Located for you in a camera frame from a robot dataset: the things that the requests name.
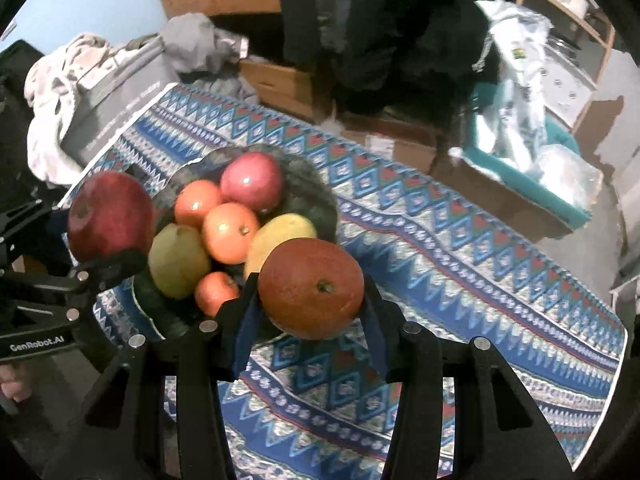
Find small orange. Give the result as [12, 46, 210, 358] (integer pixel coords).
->
[194, 271, 241, 317]
[174, 180, 225, 228]

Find grey clothing pile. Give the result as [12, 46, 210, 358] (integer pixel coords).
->
[160, 12, 261, 106]

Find metal pot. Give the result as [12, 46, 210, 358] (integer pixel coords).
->
[550, 35, 584, 54]

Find pale pink robe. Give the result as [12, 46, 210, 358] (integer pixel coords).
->
[25, 34, 118, 176]

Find black hooded coat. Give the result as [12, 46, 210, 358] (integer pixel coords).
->
[277, 0, 516, 116]

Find yellow mango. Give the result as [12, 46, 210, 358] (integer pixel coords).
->
[244, 213, 318, 278]

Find wooden wardrobe drawer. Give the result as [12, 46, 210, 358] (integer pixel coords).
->
[239, 57, 333, 123]

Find white shoe rack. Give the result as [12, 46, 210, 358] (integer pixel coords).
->
[607, 260, 640, 321]

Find small cardboard box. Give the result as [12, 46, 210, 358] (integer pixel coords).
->
[340, 112, 441, 176]

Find dark green glass plate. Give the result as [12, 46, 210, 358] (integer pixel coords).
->
[132, 144, 340, 341]

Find blue patterned tablecloth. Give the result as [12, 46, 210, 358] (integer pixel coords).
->
[57, 82, 628, 480]

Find teal plastic bin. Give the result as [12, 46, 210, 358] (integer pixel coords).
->
[450, 82, 593, 231]

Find white plant-print bag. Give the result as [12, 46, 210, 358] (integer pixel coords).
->
[472, 0, 553, 171]

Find pink red apple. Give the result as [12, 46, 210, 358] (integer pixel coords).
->
[220, 152, 285, 213]

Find red mango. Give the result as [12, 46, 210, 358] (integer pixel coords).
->
[257, 238, 365, 341]

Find person's left hand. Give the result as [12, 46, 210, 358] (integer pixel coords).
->
[0, 362, 32, 405]

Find wooden shelf rack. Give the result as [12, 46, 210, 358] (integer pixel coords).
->
[515, 0, 617, 133]

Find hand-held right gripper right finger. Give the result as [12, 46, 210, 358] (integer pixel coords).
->
[360, 275, 576, 480]

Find clear plastic bag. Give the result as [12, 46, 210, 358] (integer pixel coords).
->
[532, 144, 605, 211]

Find large cardboard box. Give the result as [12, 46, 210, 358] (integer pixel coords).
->
[432, 147, 576, 243]

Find black bag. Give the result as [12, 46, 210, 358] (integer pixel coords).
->
[0, 40, 51, 201]

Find dark red apple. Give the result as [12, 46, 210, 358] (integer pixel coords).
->
[67, 171, 156, 265]

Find green pear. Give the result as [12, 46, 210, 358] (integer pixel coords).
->
[148, 223, 212, 300]

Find large orange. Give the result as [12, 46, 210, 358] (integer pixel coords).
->
[202, 202, 261, 265]

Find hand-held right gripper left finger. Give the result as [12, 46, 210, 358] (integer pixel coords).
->
[42, 280, 262, 480]

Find grey fabric storage bag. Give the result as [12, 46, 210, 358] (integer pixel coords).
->
[60, 42, 181, 171]

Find white drawer box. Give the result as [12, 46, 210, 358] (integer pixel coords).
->
[542, 42, 598, 121]

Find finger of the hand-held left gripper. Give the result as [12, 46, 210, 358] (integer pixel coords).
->
[0, 199, 72, 257]
[0, 249, 151, 323]

